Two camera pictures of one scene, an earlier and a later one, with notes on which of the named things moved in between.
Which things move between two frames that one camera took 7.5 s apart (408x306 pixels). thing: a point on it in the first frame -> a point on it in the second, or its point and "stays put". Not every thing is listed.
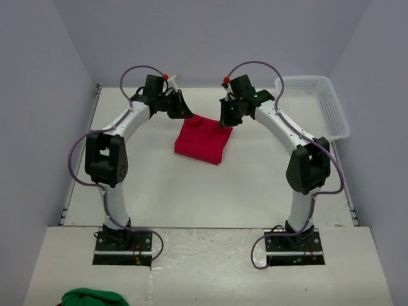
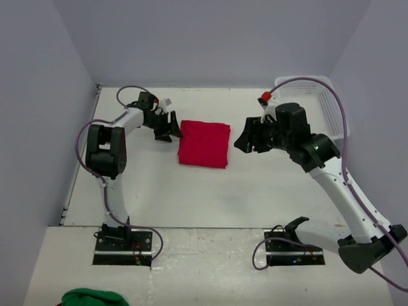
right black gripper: (226, 121) -> (252, 134)
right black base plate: (307, 245) stays put
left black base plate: (121, 243) stays put
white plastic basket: (311, 104) stays put
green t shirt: (85, 296) stays put
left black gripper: (181, 110) -> (163, 134)
